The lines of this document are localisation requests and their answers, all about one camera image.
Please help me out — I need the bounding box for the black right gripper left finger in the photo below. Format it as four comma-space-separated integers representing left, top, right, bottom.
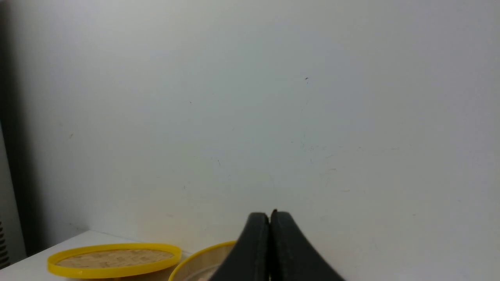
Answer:
210, 212, 270, 281

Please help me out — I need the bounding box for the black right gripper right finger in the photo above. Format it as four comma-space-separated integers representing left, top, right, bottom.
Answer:
270, 210, 344, 281

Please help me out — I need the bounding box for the yellow-rimmed bamboo steamer basket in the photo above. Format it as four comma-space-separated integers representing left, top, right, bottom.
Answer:
168, 240, 236, 281

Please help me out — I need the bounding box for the yellow-rimmed bamboo steamer lid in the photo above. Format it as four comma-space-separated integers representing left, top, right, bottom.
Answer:
47, 243, 182, 279

